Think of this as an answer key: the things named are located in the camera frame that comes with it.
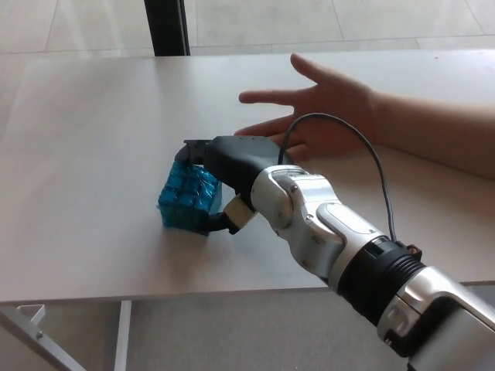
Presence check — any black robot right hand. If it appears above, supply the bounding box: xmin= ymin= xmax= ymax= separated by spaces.
xmin=174 ymin=134 xmax=295 ymax=236

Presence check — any person's bare hand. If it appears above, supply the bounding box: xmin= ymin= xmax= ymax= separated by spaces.
xmin=234 ymin=53 xmax=379 ymax=162

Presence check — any blue foil-wrapped cube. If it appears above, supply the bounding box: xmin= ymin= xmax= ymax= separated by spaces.
xmin=156 ymin=160 xmax=224 ymax=236

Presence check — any person's bare forearm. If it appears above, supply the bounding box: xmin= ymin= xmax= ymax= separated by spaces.
xmin=370 ymin=90 xmax=495 ymax=181

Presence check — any white metal table leg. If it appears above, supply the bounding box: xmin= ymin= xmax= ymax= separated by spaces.
xmin=113 ymin=300 xmax=133 ymax=371

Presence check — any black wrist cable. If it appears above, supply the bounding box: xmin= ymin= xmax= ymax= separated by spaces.
xmin=278 ymin=112 xmax=401 ymax=243

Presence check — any black window frame post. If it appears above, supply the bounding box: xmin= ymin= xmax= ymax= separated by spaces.
xmin=143 ymin=0 xmax=191 ymax=57

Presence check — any white metal bracket hook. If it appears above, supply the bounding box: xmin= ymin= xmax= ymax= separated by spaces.
xmin=16 ymin=304 xmax=46 ymax=326

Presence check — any grey diagonal frame beam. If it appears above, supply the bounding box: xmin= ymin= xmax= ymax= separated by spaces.
xmin=0 ymin=308 xmax=84 ymax=371

